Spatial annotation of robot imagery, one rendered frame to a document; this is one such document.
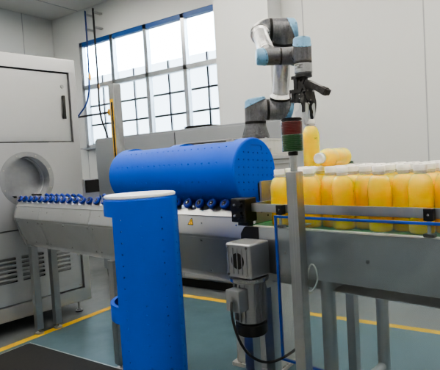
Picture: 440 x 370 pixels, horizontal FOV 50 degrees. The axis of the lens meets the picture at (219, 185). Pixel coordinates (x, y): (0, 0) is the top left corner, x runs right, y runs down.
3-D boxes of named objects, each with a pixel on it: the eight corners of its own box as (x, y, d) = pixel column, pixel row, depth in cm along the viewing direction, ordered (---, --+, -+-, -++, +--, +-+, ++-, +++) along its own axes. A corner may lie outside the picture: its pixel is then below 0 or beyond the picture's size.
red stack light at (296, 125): (289, 135, 146) (289, 122, 146) (307, 133, 141) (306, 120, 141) (277, 135, 141) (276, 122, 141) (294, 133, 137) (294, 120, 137)
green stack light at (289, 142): (290, 151, 146) (289, 135, 146) (308, 150, 142) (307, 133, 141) (278, 152, 141) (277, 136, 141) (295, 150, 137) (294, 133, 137)
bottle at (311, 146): (300, 167, 200) (298, 124, 199) (314, 167, 203) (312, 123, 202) (310, 167, 194) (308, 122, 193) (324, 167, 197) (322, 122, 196)
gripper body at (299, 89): (299, 105, 205) (298, 76, 204) (316, 102, 199) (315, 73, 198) (289, 104, 199) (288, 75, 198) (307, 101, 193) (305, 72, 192)
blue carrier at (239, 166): (151, 200, 268) (150, 150, 268) (276, 203, 208) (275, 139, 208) (108, 202, 247) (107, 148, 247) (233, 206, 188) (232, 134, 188)
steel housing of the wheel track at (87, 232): (53, 240, 353) (50, 194, 351) (297, 276, 205) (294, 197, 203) (16, 247, 332) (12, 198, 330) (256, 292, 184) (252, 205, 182)
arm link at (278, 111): (264, 116, 268) (267, 15, 241) (290, 114, 269) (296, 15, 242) (267, 123, 258) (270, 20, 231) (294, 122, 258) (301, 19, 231)
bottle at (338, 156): (333, 159, 190) (308, 161, 176) (341, 144, 187) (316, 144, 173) (346, 168, 186) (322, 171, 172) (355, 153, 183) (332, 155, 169)
